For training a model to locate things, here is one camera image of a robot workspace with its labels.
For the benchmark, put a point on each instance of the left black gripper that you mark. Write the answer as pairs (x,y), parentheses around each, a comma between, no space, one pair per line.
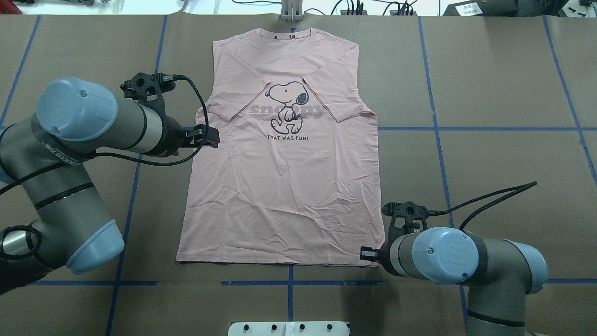
(172,135)

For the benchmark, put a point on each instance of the white mounting base plate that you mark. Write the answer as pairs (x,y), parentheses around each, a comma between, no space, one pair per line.
(290,328)

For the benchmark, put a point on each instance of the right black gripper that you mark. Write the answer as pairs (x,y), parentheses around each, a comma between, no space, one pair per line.
(385,256)

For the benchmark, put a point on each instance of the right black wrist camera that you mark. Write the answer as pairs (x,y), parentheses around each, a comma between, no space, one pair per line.
(405,218)

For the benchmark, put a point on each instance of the aluminium frame post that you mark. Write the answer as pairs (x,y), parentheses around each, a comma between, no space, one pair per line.
(292,10)

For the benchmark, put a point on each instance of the pink Snoopy t-shirt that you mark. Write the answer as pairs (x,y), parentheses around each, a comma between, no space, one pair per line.
(295,178)

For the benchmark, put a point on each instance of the black power strip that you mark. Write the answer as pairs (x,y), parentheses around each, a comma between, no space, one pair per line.
(375,7)

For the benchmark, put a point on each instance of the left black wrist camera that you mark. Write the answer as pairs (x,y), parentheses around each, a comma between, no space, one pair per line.
(148,90)

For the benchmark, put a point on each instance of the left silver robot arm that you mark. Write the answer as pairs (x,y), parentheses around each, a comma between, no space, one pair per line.
(45,155)

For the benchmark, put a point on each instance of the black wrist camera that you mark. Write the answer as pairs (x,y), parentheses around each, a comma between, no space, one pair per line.
(148,90)
(405,218)

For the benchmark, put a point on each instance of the black device with label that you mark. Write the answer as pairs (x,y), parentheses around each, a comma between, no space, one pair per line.
(488,8)

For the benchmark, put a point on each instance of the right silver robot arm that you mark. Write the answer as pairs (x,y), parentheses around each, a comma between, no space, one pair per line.
(498,273)

